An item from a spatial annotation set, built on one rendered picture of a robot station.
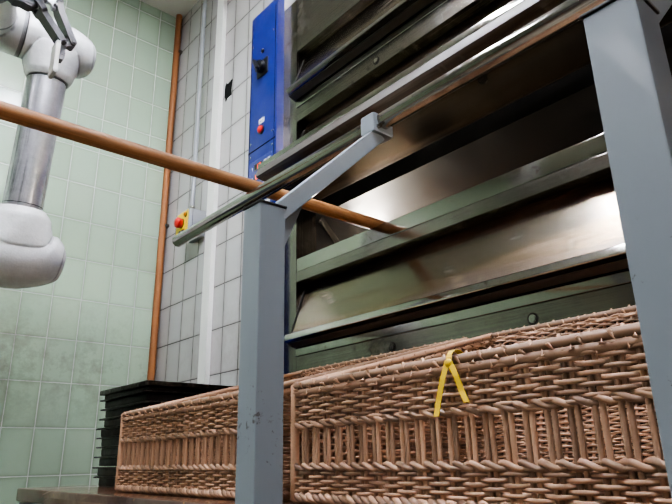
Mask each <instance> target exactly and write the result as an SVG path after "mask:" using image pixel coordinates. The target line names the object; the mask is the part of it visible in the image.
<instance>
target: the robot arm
mask: <svg viewBox="0 0 672 504"><path fill-rule="evenodd" d="M45 4H48V5H49V6H50V9H51V11H52V12H53V15H54V18H55V19H53V18H52V17H51V15H50V14H49V12H48V8H47V6H46V5H45ZM38 8H39V9H38ZM0 51H1V52H4V53H6V54H9V55H12V56H14V57H17V58H20V59H22V64H23V71H24V74H25V76H26V78H27V79H26V84H25V89H24V94H23V99H22V104H21V107H23V108H26V109H29V110H33V111H36V112H39V113H42V114H45V115H49V116H52V117H55V118H58V119H60V118H61V113H62V108H63V102H64V97H65V92H66V89H68V88H69V87H70V86H71V85H72V84H73V82H74V80H75V79H82V78H85V77H87V76H88V75H89V74H90V73H91V72H92V70H93V68H94V65H95V61H96V48H95V46H94V45H93V43H92V42H91V41H90V40H89V39H88V38H87V37H86V36H85V35H83V34H82V33H81V32H79V31H78V30H76V29H74V28H72V27H71V25H70V23H69V20H68V18H67V15H66V13H65V10H64V0H0ZM56 139H57V136H55V135H51V134H48V133H45V132H41V131H38V130H34V129H31V128H28V127H24V126H21V125H18V124H17V129H16V134H15V139H14V144H13V149H12V154H11V159H10V164H9V169H8V174H7V179H6V184H5V189H4V194H3V199H2V204H0V288H10V289H22V288H32V287H39V286H43V285H47V284H50V283H53V282H55V281H57V280H58V278H59V277H60V275H61V273H62V271H63V268H64V265H65V261H66V251H65V249H64V245H63V243H62V242H61V240H60V239H59V238H58V237H54V236H52V227H51V221H50V219H49V217H48V216H47V214H46V213H45V212H43V207H44V202H45V196H46V191H47V185H48V180H49V175H50V169H51V164H52V159H53V153H54V148H55V143H56Z"/></svg>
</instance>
